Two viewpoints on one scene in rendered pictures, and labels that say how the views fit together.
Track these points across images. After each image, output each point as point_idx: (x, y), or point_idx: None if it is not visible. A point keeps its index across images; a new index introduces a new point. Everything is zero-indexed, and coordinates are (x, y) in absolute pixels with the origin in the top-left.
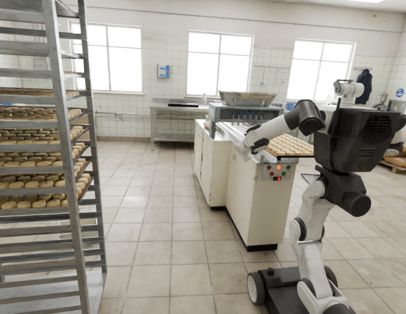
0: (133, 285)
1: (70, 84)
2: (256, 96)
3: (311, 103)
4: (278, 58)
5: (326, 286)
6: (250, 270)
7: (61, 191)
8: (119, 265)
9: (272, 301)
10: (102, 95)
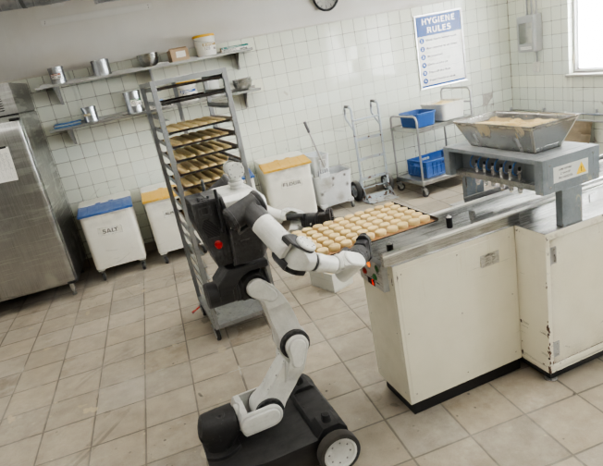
0: None
1: (563, 63)
2: (500, 131)
3: (220, 179)
4: None
5: (257, 400)
6: (348, 396)
7: None
8: (309, 315)
9: None
10: None
